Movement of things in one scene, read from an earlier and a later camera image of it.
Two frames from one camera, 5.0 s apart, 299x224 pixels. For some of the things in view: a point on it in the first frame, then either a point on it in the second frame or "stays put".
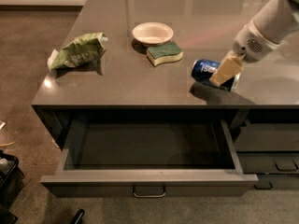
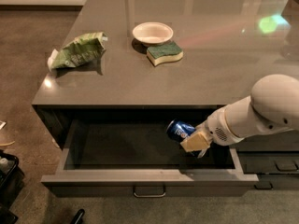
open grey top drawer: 149,159 stays put
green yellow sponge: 164,53 stays put
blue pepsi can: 203,70 -> 178,130
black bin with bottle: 11,183 stays put
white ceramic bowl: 152,34 stays put
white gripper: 250,46 -> 214,125
